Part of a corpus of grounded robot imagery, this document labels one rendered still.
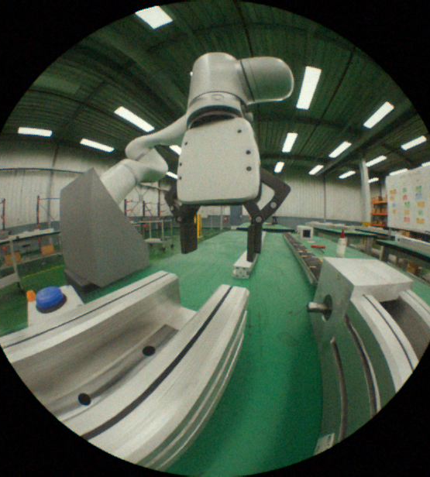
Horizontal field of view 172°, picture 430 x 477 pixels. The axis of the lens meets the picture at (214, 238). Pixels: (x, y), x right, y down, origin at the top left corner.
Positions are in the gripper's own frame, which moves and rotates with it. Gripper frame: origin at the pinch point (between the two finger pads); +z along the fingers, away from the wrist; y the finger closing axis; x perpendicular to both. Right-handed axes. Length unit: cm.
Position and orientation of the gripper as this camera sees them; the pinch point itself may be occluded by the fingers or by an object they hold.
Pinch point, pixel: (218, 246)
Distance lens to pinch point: 17.2
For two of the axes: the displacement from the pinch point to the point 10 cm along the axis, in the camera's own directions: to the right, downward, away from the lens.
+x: -4.0, 1.4, -9.1
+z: 0.0, 9.9, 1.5
